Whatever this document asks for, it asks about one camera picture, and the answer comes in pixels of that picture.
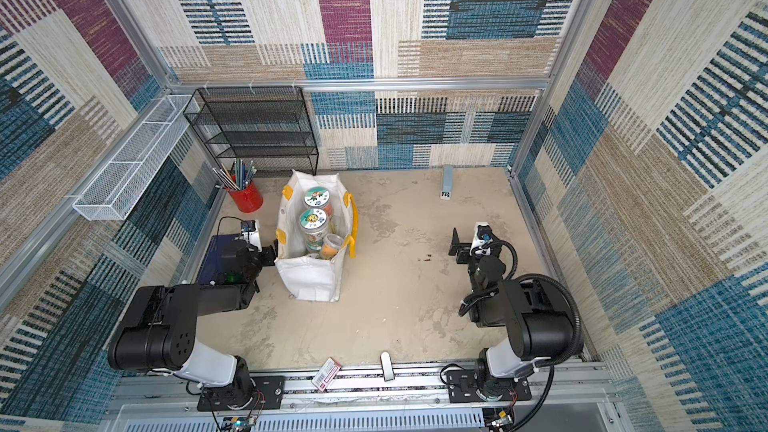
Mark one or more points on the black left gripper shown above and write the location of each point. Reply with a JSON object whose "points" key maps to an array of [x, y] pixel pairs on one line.
{"points": [[268, 254]]}

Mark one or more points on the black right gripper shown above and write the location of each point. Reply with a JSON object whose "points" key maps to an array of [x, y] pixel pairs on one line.
{"points": [[461, 246]]}

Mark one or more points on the seed jar green label lid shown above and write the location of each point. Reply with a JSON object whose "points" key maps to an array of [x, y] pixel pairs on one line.
{"points": [[314, 224]]}

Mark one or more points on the white canvas bag yellow handles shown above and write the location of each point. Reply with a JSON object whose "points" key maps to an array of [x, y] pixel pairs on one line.
{"points": [[307, 276]]}

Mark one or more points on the small orange seed jar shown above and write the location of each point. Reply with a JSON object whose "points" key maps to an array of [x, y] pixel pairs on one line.
{"points": [[332, 244]]}

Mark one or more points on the seed jar red contents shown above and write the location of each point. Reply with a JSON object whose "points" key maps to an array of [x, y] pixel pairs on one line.
{"points": [[318, 198]]}

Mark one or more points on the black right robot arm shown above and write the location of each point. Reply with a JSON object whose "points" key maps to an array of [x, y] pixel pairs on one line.
{"points": [[540, 316]]}

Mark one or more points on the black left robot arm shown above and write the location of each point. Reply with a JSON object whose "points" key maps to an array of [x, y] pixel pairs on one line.
{"points": [[157, 334]]}

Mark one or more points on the red pen cup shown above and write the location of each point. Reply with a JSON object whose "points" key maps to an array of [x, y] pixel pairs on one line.
{"points": [[247, 200]]}

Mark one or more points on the dark blue notebook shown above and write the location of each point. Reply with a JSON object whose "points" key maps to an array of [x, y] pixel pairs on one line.
{"points": [[211, 264]]}

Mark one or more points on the grey stapler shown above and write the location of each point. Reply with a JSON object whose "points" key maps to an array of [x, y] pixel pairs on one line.
{"points": [[447, 182]]}

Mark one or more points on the pens in cup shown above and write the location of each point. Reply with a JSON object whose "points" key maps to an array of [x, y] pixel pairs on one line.
{"points": [[237, 177]]}

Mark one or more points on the red white card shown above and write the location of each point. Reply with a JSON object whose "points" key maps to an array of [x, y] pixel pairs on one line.
{"points": [[326, 374]]}

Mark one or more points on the black mesh shelf rack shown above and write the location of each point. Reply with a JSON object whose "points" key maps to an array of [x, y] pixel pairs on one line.
{"points": [[267, 128]]}

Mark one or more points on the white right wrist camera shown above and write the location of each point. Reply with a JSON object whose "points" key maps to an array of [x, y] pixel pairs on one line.
{"points": [[482, 238]]}

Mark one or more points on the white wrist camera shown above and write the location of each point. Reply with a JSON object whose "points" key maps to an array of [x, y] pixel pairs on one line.
{"points": [[250, 234], [482, 238]]}

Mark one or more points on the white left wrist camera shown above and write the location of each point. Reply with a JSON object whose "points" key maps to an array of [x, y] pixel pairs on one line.
{"points": [[250, 234]]}

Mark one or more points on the white clip on rail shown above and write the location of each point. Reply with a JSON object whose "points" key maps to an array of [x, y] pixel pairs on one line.
{"points": [[387, 366]]}

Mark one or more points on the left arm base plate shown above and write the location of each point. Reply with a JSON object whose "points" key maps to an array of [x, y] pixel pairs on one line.
{"points": [[258, 393]]}

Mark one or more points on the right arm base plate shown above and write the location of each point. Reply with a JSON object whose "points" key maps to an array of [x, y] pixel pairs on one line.
{"points": [[468, 386]]}

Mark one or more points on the white wire wall basket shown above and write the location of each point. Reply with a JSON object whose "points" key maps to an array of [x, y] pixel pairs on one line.
{"points": [[113, 193]]}

